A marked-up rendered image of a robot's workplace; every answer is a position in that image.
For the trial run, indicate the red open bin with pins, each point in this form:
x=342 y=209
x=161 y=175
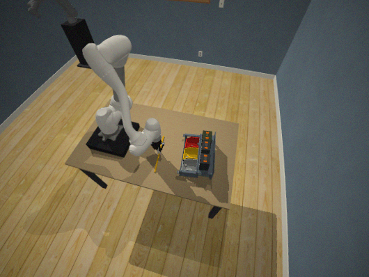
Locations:
x=192 y=142

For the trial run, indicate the yellow open bin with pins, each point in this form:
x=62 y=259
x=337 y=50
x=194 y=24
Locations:
x=191 y=153

